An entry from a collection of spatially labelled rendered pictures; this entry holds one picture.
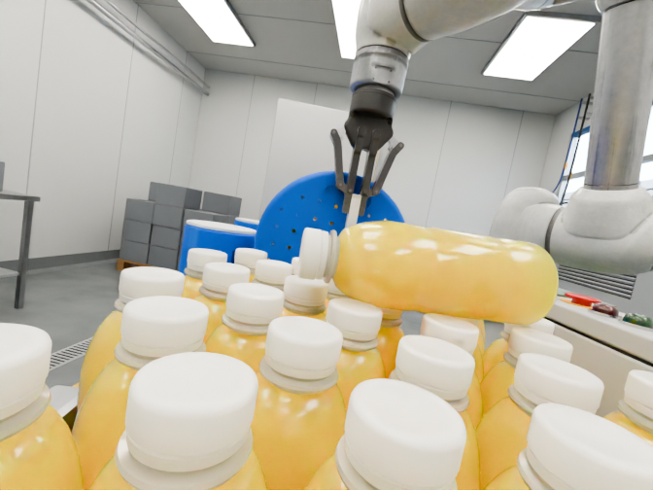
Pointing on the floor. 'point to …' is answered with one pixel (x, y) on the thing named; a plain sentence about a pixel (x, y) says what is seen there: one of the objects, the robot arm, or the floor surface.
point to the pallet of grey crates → (168, 223)
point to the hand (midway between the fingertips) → (352, 215)
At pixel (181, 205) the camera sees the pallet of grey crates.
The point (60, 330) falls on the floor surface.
